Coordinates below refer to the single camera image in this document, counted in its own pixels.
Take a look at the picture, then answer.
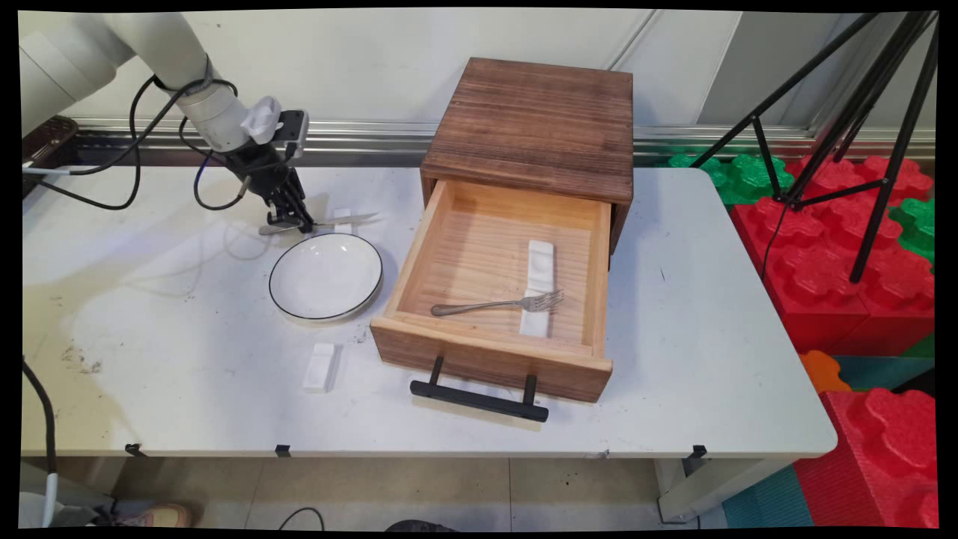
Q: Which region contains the green foam block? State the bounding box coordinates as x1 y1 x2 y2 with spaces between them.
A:
668 153 796 208
889 198 936 263

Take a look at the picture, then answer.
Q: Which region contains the light wooden drawer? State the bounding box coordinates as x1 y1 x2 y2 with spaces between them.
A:
370 178 614 404

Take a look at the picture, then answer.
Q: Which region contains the white plate with black rim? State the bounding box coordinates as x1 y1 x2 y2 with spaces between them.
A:
268 232 384 323

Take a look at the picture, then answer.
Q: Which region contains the long white cutlery rest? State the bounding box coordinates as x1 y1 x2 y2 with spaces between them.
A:
519 240 556 338

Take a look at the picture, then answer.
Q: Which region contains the brown woven basket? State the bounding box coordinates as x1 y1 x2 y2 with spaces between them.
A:
22 116 79 199

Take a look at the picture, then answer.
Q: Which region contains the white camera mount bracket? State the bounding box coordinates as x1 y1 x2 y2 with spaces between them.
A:
241 96 284 144

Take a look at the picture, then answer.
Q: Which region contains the pink and white shoe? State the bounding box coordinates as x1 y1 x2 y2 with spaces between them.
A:
120 503 192 529

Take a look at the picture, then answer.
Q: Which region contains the large red foam block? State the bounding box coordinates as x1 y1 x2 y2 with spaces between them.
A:
730 196 936 356

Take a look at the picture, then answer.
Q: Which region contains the dark brown wooden cabinet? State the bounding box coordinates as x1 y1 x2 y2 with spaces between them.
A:
419 58 635 255

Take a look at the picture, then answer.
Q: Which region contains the black tripod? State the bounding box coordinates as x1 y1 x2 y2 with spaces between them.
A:
689 11 940 284

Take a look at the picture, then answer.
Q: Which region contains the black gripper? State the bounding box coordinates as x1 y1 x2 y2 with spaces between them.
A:
219 141 316 234

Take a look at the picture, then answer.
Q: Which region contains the black floor cable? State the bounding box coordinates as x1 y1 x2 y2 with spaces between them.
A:
278 508 326 531

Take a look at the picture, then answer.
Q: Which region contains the silver metal fork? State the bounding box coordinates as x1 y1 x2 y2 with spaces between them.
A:
430 290 564 317

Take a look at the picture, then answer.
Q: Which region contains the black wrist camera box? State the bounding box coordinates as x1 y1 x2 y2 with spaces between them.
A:
278 110 310 159

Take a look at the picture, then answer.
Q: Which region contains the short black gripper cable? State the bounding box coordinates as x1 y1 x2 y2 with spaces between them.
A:
178 116 251 212

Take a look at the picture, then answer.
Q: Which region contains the black drawer handle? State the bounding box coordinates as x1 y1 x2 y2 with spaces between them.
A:
409 356 549 423

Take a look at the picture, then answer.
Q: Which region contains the aluminium wall rail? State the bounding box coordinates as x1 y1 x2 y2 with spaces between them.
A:
75 118 936 167

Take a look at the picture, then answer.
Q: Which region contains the white table leg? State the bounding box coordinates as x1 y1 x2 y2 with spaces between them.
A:
655 457 766 523

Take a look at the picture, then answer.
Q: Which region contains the orange foam piece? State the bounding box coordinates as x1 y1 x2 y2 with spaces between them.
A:
799 350 854 395

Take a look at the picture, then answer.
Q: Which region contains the silver table knife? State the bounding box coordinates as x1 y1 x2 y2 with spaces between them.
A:
258 213 379 236

